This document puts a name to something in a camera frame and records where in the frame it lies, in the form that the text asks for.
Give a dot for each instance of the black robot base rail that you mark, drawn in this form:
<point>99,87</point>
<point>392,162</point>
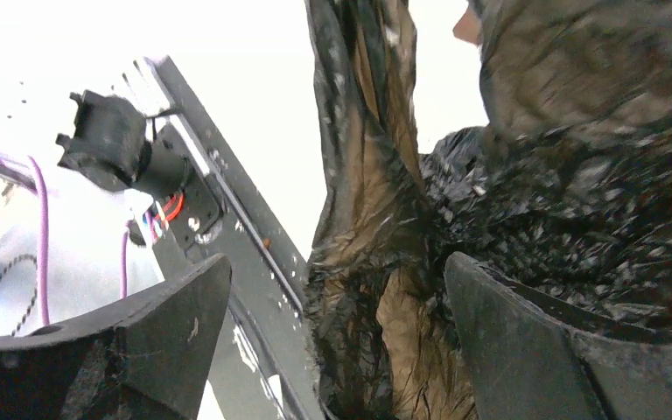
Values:
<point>261,368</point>

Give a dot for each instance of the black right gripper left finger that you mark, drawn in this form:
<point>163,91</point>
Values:
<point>143,357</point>

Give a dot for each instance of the black trash bag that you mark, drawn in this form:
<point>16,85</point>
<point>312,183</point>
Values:
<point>566,190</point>

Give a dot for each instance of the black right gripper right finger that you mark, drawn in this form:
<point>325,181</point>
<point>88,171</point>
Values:
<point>533,356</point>

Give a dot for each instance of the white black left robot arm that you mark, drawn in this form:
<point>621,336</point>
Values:
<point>109,148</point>

